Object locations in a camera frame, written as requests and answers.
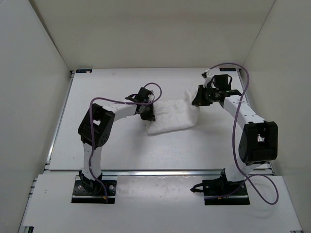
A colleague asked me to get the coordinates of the white skirt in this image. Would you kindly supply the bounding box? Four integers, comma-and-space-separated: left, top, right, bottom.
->
146, 89, 200, 135

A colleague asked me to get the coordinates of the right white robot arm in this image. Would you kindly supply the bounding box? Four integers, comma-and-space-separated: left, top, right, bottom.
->
192, 72, 278, 195

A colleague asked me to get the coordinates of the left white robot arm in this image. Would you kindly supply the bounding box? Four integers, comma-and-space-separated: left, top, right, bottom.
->
78, 87, 156, 193

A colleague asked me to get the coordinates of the right blue corner label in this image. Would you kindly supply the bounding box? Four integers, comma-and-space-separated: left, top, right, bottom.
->
219, 67, 237, 72

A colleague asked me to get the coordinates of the blue corner label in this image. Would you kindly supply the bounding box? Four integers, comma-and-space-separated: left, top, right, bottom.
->
219, 67, 237, 72
75, 69, 92, 73

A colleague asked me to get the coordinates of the left blue corner label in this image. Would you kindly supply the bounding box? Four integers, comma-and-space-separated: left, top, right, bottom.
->
75, 69, 92, 73

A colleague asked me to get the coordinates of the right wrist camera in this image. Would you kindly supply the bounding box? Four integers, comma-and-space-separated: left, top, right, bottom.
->
224, 89, 241, 97

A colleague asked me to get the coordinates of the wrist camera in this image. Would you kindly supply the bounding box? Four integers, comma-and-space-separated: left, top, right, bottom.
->
224, 89, 241, 97
125, 94, 136, 102

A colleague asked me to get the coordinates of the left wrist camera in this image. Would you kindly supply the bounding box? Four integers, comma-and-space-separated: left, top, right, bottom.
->
125, 94, 136, 102

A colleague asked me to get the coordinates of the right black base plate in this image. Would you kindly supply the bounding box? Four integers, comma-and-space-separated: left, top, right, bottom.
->
190, 170, 250, 206

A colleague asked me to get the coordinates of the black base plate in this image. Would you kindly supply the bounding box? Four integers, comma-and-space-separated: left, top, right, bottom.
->
71, 180, 117, 204
190, 170, 250, 206

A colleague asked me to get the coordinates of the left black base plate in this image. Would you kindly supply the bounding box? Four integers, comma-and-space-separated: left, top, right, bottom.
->
71, 180, 117, 204

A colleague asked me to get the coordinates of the aluminium front rail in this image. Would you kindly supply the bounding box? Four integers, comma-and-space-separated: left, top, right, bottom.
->
43, 167, 273, 176

